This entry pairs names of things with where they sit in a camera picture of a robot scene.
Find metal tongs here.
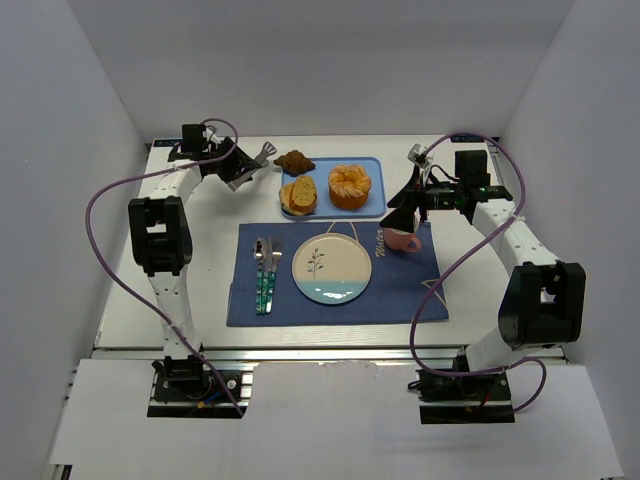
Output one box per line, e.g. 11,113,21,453
227,141,277,191

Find brown croissant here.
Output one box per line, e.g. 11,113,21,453
274,150,316,176

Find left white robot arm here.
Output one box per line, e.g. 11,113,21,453
128,124,277,360

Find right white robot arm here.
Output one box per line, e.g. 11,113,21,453
380,145,586,375

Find sliced toast bread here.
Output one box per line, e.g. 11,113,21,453
279,175,318,216

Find blue plastic tray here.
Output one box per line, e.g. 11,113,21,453
281,157,387,220

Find pink mug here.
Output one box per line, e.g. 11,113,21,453
383,220,422,253

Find right blue label sticker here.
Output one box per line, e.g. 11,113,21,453
450,133,485,144

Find blue label sticker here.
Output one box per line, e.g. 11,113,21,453
152,138,181,148
450,133,485,144

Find round orange sugared bun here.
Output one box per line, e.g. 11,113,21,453
328,164,372,210

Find left blue label sticker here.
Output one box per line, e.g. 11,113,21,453
152,138,181,148

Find white and blue plate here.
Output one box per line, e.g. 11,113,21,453
291,233,372,305

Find blue cloth placemat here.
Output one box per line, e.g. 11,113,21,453
226,222,440,327

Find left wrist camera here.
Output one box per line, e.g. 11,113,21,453
203,125,221,150

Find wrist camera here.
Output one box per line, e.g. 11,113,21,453
407,144,433,170
203,125,221,150

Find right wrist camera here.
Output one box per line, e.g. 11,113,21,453
407,144,433,170

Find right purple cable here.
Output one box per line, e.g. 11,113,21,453
409,132,547,414

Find purple cable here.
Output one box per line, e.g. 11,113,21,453
409,132,547,414
85,117,246,416

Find spoon with green handle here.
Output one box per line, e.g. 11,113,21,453
253,237,266,315

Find fork with green handle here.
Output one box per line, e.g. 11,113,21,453
265,238,283,314

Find aluminium table edge rail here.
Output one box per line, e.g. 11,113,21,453
91,348,569,369

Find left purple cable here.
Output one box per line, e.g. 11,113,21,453
85,117,246,416

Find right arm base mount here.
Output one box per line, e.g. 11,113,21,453
407,347,515,425

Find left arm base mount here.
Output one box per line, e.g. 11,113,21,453
147,355,247,419

